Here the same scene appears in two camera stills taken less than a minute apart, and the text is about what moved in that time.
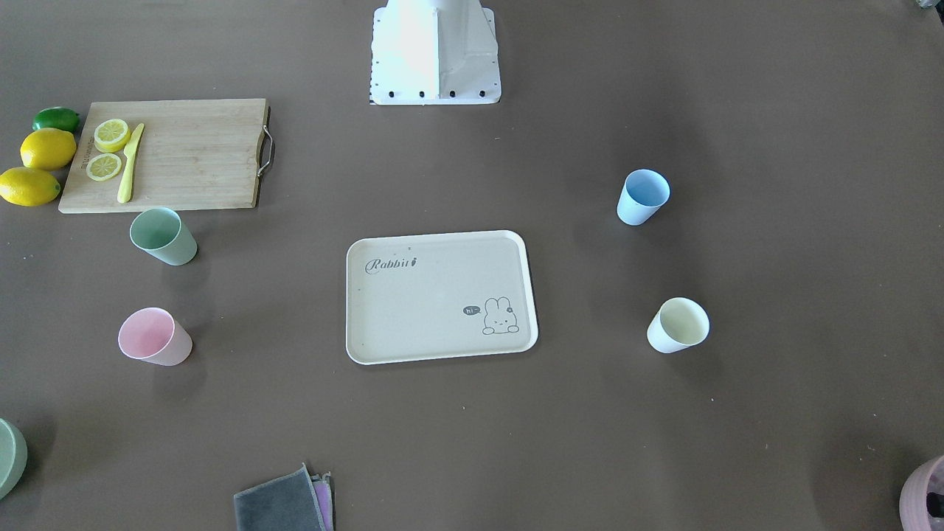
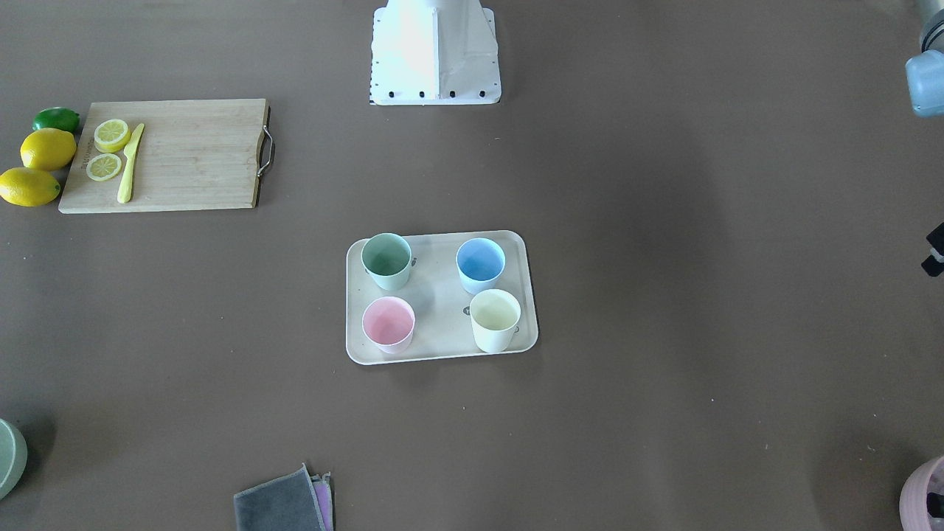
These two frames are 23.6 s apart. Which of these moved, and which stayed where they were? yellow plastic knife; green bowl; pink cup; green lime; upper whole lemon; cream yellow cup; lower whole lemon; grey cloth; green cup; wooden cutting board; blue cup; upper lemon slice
Moved: pink cup; blue cup; cream yellow cup; green cup
Stayed: wooden cutting board; yellow plastic knife; grey cloth; green lime; upper whole lemon; lower whole lemon; green bowl; upper lemon slice
